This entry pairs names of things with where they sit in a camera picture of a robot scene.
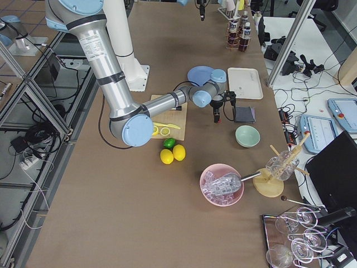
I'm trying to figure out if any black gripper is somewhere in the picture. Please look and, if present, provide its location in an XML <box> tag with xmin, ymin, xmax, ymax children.
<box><xmin>195</xmin><ymin>0</ymin><xmax>207</xmax><ymax>21</ymax></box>
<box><xmin>210</xmin><ymin>95</ymin><xmax>224</xmax><ymax>123</ymax></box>

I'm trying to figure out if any blue plastic plate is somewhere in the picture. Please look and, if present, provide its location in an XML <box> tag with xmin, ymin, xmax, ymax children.
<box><xmin>187</xmin><ymin>66</ymin><xmax>214</xmax><ymax>87</ymax></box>

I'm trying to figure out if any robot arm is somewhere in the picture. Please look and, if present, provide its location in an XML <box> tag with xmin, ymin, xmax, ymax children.
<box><xmin>45</xmin><ymin>1</ymin><xmax>226</xmax><ymax>147</ymax></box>
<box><xmin>176</xmin><ymin>0</ymin><xmax>209</xmax><ymax>21</ymax></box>

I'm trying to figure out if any grey folded cloth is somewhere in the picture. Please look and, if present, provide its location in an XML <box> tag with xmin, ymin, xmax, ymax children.
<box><xmin>234</xmin><ymin>106</ymin><xmax>256</xmax><ymax>123</ymax></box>

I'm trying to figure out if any green bowl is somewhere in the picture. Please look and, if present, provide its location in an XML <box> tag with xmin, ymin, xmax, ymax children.
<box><xmin>235</xmin><ymin>125</ymin><xmax>260</xmax><ymax>148</ymax></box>

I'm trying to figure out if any steel muddler black tip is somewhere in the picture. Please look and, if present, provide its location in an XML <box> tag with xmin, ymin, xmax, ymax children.
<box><xmin>171</xmin><ymin>106</ymin><xmax>182</xmax><ymax>111</ymax></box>

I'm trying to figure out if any cream rabbit tray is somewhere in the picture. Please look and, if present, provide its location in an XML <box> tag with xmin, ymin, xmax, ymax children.
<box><xmin>228</xmin><ymin>68</ymin><xmax>263</xmax><ymax>100</ymax></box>

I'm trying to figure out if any tea bottle back right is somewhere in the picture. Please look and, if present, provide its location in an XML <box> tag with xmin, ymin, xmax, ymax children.
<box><xmin>240</xmin><ymin>11</ymin><xmax>248</xmax><ymax>27</ymax></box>

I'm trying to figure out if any tea bottle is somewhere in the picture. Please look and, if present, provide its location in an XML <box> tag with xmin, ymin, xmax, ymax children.
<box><xmin>240</xmin><ymin>11</ymin><xmax>248</xmax><ymax>27</ymax></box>
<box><xmin>227</xmin><ymin>17</ymin><xmax>239</xmax><ymax>48</ymax></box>
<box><xmin>238</xmin><ymin>22</ymin><xmax>251</xmax><ymax>52</ymax></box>

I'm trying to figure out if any wooden cutting board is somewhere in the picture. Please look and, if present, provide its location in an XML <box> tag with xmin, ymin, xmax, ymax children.
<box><xmin>143</xmin><ymin>93</ymin><xmax>187</xmax><ymax>141</ymax></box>

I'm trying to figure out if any tea bottle front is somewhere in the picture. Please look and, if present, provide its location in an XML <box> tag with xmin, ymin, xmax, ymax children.
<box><xmin>227</xmin><ymin>17</ymin><xmax>239</xmax><ymax>48</ymax></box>

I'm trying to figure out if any yellow lemon upper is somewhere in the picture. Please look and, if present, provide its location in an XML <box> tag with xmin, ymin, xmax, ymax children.
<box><xmin>172</xmin><ymin>145</ymin><xmax>186</xmax><ymax>161</ymax></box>

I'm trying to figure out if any yellow lemon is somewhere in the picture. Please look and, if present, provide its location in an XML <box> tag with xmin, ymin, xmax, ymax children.
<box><xmin>160</xmin><ymin>149</ymin><xmax>174</xmax><ymax>165</ymax></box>
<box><xmin>172</xmin><ymin>145</ymin><xmax>186</xmax><ymax>161</ymax></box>

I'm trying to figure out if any lemon half upper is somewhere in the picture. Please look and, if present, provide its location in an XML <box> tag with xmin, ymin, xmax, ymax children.
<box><xmin>160</xmin><ymin>127</ymin><xmax>171</xmax><ymax>137</ymax></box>

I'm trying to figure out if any lemon half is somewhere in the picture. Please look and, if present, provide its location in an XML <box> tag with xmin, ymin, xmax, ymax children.
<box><xmin>160</xmin><ymin>127</ymin><xmax>171</xmax><ymax>137</ymax></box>
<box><xmin>152</xmin><ymin>125</ymin><xmax>159</xmax><ymax>136</ymax></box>

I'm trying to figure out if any green lime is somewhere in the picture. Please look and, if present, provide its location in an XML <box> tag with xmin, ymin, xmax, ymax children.
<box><xmin>163</xmin><ymin>137</ymin><xmax>176</xmax><ymax>149</ymax></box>

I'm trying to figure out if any tea bottle back left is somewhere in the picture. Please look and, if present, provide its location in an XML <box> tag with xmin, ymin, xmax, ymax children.
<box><xmin>238</xmin><ymin>22</ymin><xmax>251</xmax><ymax>52</ymax></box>

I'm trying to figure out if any yellow plastic knife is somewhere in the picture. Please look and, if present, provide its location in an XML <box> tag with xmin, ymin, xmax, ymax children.
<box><xmin>153</xmin><ymin>122</ymin><xmax>181</xmax><ymax>130</ymax></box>

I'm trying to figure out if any lemon half lower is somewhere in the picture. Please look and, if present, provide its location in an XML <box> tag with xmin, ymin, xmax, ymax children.
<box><xmin>152</xmin><ymin>125</ymin><xmax>159</xmax><ymax>136</ymax></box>

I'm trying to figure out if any yellow lemon lower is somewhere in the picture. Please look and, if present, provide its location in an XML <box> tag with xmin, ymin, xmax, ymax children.
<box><xmin>160</xmin><ymin>149</ymin><xmax>174</xmax><ymax>165</ymax></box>

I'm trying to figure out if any steel ice scoop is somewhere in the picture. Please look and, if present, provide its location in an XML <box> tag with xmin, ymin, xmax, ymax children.
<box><xmin>220</xmin><ymin>171</ymin><xmax>261</xmax><ymax>194</ymax></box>

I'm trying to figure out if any pink bowl of ice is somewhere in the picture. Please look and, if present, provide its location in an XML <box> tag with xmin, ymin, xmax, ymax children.
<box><xmin>200</xmin><ymin>164</ymin><xmax>244</xmax><ymax>207</ymax></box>

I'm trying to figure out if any glass mug on stand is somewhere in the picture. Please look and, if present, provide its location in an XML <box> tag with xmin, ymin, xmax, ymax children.
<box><xmin>266</xmin><ymin>151</ymin><xmax>300</xmax><ymax>181</ymax></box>

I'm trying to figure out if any wooden mug tree stand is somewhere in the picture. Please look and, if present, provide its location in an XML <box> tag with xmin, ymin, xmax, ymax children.
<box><xmin>253</xmin><ymin>133</ymin><xmax>310</xmax><ymax>198</ymax></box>

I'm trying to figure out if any blue teach pendant near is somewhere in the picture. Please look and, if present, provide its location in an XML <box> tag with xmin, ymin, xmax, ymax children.
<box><xmin>298</xmin><ymin>114</ymin><xmax>338</xmax><ymax>154</ymax></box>

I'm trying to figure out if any blue teach pendant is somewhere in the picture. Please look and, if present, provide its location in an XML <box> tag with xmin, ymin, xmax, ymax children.
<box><xmin>327</xmin><ymin>98</ymin><xmax>357</xmax><ymax>134</ymax></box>
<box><xmin>298</xmin><ymin>114</ymin><xmax>338</xmax><ymax>154</ymax></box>

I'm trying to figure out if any blue teach pendant far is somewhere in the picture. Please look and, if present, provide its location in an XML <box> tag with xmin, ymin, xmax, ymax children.
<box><xmin>327</xmin><ymin>98</ymin><xmax>357</xmax><ymax>134</ymax></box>

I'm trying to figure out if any black laptop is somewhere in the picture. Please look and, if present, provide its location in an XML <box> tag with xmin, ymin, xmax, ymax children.
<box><xmin>304</xmin><ymin>130</ymin><xmax>357</xmax><ymax>227</ymax></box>

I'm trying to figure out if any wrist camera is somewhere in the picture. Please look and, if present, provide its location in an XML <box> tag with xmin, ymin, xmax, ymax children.
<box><xmin>224</xmin><ymin>90</ymin><xmax>236</xmax><ymax>108</ymax></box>

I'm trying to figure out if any copper wire bottle rack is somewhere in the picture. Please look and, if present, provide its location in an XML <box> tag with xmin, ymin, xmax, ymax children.
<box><xmin>225</xmin><ymin>18</ymin><xmax>252</xmax><ymax>52</ymax></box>

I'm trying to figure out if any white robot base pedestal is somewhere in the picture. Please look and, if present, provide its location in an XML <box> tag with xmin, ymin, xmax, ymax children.
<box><xmin>103</xmin><ymin>0</ymin><xmax>149</xmax><ymax>92</ymax></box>

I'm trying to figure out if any aluminium frame post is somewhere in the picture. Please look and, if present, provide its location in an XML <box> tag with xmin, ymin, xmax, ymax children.
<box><xmin>267</xmin><ymin>0</ymin><xmax>316</xmax><ymax>88</ymax></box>

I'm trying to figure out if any wire glass rack tray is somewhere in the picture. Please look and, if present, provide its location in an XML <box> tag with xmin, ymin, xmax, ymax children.
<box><xmin>262</xmin><ymin>195</ymin><xmax>352</xmax><ymax>268</ymax></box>

